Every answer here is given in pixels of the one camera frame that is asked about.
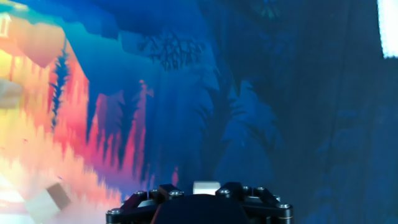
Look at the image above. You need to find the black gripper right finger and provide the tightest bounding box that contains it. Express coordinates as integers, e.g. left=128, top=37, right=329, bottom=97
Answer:
left=216, top=182, right=294, bottom=224

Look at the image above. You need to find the white cloth sheet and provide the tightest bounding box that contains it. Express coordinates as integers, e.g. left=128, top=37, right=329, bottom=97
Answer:
left=377, top=0, right=398, bottom=59

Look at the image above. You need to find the colourful landscape print cloth mat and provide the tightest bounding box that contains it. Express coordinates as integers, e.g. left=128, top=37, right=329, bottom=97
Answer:
left=0, top=0, right=398, bottom=224

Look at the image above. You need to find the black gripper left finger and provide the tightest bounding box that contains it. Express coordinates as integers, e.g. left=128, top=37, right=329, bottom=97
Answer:
left=105, top=184, right=185, bottom=224

